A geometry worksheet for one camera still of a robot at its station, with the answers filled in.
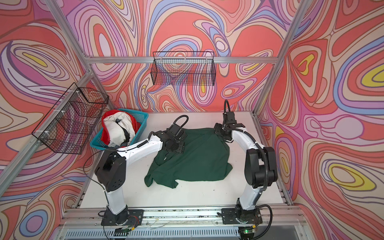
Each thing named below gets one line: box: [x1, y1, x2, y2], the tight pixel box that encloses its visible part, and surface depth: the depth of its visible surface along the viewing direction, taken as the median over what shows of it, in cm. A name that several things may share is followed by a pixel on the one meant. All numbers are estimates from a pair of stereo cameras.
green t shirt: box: [144, 128, 233, 189], surface depth 92 cm
